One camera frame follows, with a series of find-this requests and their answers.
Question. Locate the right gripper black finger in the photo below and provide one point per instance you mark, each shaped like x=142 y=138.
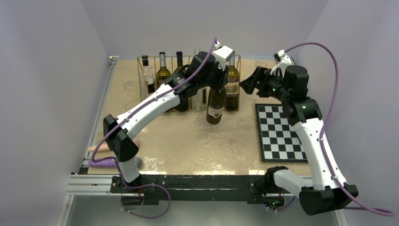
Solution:
x=258 y=74
x=248 y=85

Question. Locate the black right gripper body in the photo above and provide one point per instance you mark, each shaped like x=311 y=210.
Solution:
x=272 y=86

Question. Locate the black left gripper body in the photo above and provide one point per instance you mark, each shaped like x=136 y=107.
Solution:
x=218 y=76

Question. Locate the green bottle silver foil neck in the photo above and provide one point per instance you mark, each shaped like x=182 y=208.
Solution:
x=232 y=87

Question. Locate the clear glass bottle front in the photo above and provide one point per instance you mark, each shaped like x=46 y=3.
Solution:
x=198 y=101

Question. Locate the dark brown bottle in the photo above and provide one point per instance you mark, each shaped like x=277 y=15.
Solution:
x=184 y=105

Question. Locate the green wine bottle silver neck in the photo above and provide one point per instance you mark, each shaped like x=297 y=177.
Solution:
x=163 y=73

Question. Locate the clear liquor bottle black cap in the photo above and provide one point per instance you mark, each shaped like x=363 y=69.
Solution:
x=147 y=79

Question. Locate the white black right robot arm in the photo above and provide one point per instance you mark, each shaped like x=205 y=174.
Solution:
x=321 y=194

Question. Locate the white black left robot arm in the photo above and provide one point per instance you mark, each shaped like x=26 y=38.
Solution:
x=207 y=69

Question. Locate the black white chessboard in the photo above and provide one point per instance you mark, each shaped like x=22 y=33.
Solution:
x=277 y=140

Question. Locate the purple glitter microphone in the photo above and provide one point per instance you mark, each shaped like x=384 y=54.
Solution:
x=110 y=163

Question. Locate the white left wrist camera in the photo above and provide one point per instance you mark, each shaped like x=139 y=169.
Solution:
x=222 y=55

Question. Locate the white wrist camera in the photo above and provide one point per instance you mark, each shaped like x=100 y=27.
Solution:
x=222 y=55
x=282 y=62

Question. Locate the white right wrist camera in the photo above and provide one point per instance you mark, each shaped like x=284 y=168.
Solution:
x=282 y=62

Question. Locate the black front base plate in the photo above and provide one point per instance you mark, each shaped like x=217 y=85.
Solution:
x=151 y=189

